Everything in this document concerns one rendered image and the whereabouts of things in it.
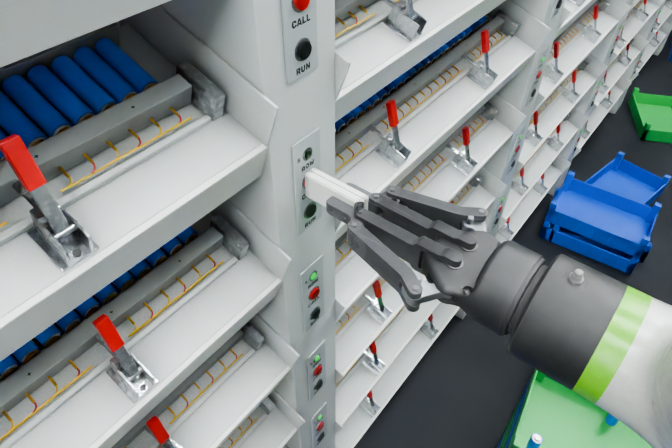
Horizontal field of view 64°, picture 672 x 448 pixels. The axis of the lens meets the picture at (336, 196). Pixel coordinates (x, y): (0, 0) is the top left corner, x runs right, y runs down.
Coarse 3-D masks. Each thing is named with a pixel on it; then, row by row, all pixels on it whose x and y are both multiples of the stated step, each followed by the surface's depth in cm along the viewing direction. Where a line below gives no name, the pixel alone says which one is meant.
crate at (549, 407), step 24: (552, 384) 101; (528, 408) 98; (552, 408) 98; (576, 408) 98; (600, 408) 98; (528, 432) 94; (552, 432) 94; (576, 432) 94; (600, 432) 94; (624, 432) 94
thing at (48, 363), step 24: (216, 240) 58; (168, 264) 55; (192, 264) 57; (144, 288) 53; (96, 312) 51; (120, 312) 51; (72, 336) 49; (48, 360) 47; (72, 360) 49; (0, 384) 45; (24, 384) 46; (0, 408) 44
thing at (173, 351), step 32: (192, 224) 61; (224, 224) 59; (224, 256) 60; (256, 256) 61; (288, 256) 56; (192, 288) 57; (224, 288) 58; (256, 288) 59; (128, 320) 53; (192, 320) 55; (224, 320) 56; (96, 352) 51; (160, 352) 52; (192, 352) 53; (64, 384) 49; (96, 384) 49; (160, 384) 51; (32, 416) 47; (64, 416) 47; (96, 416) 48; (128, 416) 49
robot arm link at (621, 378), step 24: (624, 312) 38; (648, 312) 38; (624, 336) 37; (648, 336) 36; (600, 360) 37; (624, 360) 36; (648, 360) 36; (576, 384) 39; (600, 384) 38; (624, 384) 37; (648, 384) 35; (624, 408) 37; (648, 408) 36; (648, 432) 37
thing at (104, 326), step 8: (96, 320) 45; (104, 320) 45; (96, 328) 45; (104, 328) 45; (112, 328) 46; (104, 336) 45; (112, 336) 46; (120, 336) 47; (112, 344) 46; (120, 344) 47; (120, 352) 47; (120, 360) 47; (128, 360) 48; (128, 368) 48; (136, 368) 49
